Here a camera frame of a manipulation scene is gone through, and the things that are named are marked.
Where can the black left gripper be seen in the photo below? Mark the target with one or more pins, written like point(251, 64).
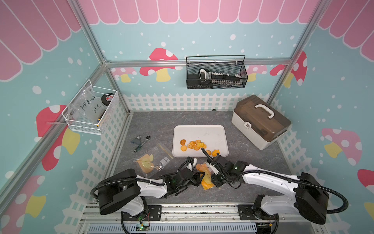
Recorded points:
point(196, 175)

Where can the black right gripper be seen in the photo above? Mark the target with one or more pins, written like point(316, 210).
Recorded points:
point(214, 180)

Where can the ziploc bag with yellow snack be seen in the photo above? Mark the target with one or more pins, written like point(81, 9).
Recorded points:
point(206, 182)

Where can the clear ziploc bag of cookies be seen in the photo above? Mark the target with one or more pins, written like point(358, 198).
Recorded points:
point(155, 160)

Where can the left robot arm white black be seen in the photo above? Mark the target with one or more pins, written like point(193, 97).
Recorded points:
point(126, 191)

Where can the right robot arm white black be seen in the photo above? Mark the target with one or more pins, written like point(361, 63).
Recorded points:
point(298, 194)

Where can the labelled clear plastic bag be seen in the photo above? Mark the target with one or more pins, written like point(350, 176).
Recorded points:
point(85, 107)

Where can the orange fish shaped cookie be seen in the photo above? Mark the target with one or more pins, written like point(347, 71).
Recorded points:
point(215, 153)

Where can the round brown cookie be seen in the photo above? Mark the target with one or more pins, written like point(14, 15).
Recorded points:
point(197, 148)

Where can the ridged round cookie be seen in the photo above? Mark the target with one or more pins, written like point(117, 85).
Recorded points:
point(192, 144)

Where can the white plastic tray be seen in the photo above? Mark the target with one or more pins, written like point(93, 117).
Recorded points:
point(214, 136)

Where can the white box brown lid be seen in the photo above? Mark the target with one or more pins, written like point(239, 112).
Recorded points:
point(259, 122)

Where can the socket set in basket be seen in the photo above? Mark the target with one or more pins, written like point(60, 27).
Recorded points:
point(207, 77)

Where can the black tape roll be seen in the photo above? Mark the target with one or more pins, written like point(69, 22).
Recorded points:
point(106, 99)

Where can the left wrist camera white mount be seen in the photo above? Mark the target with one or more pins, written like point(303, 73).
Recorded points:
point(191, 163)

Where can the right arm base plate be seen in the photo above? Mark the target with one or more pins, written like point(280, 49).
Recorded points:
point(247, 212)

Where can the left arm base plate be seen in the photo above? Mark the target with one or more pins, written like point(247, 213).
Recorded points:
point(152, 213)

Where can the green handled tool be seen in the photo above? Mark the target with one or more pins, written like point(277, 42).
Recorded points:
point(139, 142)

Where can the black wire mesh basket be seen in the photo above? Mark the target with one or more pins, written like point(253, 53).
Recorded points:
point(232, 64)

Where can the white wire basket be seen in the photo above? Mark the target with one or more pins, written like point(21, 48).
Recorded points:
point(109, 120)

